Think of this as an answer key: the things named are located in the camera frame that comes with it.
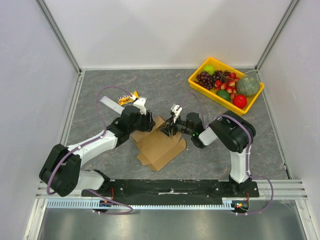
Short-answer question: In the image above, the brown cardboard box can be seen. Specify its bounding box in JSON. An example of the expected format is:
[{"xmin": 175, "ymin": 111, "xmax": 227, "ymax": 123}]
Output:
[{"xmin": 132, "ymin": 116, "xmax": 187, "ymax": 172}]

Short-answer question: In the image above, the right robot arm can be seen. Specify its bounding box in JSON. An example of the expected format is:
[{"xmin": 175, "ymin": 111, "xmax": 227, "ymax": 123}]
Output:
[{"xmin": 158, "ymin": 110, "xmax": 257, "ymax": 197}]

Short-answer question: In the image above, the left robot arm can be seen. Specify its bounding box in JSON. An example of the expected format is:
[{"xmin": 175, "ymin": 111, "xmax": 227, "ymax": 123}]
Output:
[{"xmin": 39, "ymin": 105, "xmax": 155, "ymax": 197}]

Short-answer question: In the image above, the yellow candy packet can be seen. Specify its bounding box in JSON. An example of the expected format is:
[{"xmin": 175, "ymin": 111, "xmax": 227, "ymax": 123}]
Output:
[{"xmin": 117, "ymin": 91, "xmax": 139, "ymax": 106}]

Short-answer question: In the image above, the purple grape bunch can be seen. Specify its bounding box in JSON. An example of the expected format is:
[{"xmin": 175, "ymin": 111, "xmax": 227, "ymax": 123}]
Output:
[{"xmin": 194, "ymin": 70, "xmax": 232, "ymax": 91}]

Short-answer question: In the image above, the dark green lime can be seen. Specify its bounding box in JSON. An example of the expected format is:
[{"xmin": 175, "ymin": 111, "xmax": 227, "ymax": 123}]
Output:
[{"xmin": 216, "ymin": 90, "xmax": 231, "ymax": 101}]

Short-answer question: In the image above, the red strawberry cluster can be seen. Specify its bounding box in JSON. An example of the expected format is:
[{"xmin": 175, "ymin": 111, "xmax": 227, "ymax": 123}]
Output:
[{"xmin": 219, "ymin": 72, "xmax": 240, "ymax": 101}]

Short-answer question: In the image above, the light green apple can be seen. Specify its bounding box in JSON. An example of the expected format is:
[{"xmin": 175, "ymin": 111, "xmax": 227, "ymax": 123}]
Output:
[{"xmin": 203, "ymin": 64, "xmax": 216, "ymax": 76}]

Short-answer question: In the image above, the red apple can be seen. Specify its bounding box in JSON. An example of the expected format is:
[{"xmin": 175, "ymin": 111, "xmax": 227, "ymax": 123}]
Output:
[{"xmin": 232, "ymin": 94, "xmax": 248, "ymax": 109}]

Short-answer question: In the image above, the green netted melon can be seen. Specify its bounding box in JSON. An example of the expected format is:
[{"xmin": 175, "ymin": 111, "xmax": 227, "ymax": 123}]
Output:
[{"xmin": 236, "ymin": 71, "xmax": 260, "ymax": 97}]

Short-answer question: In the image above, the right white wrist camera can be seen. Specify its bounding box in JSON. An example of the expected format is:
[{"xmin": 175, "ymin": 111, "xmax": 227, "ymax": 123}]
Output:
[{"xmin": 170, "ymin": 104, "xmax": 183, "ymax": 123}]

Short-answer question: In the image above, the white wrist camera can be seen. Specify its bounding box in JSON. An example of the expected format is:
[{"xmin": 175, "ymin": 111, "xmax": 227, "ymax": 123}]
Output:
[
  {"xmin": 133, "ymin": 97, "xmax": 147, "ymax": 115},
  {"xmin": 170, "ymin": 104, "xmax": 183, "ymax": 123}
]

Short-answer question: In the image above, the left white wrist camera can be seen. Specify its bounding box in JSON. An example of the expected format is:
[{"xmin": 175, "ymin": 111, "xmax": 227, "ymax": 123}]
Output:
[{"xmin": 133, "ymin": 97, "xmax": 147, "ymax": 115}]

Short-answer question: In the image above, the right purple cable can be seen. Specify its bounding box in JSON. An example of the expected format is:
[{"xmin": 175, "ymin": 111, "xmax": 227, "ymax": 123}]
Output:
[{"xmin": 178, "ymin": 92, "xmax": 275, "ymax": 216}]

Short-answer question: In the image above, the purple cable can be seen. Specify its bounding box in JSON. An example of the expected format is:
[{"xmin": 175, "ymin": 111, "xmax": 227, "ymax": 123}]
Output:
[
  {"xmin": 178, "ymin": 92, "xmax": 275, "ymax": 216},
  {"xmin": 46, "ymin": 85, "xmax": 137, "ymax": 215}
]

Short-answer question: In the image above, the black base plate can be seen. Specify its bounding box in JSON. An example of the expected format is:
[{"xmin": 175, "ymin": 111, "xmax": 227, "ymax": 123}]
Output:
[{"xmin": 96, "ymin": 179, "xmax": 260, "ymax": 199}]

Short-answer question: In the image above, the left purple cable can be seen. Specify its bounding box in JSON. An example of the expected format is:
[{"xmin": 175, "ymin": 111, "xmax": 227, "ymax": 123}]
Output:
[{"xmin": 46, "ymin": 85, "xmax": 137, "ymax": 215}]

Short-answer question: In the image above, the aluminium frame rail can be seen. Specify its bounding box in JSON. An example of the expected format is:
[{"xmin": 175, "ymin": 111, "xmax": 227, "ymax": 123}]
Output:
[{"xmin": 36, "ymin": 178, "xmax": 309, "ymax": 200}]

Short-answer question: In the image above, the grey slotted cable duct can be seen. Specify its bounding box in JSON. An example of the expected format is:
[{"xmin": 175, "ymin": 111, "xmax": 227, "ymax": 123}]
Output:
[{"xmin": 46, "ymin": 198, "xmax": 237, "ymax": 210}]

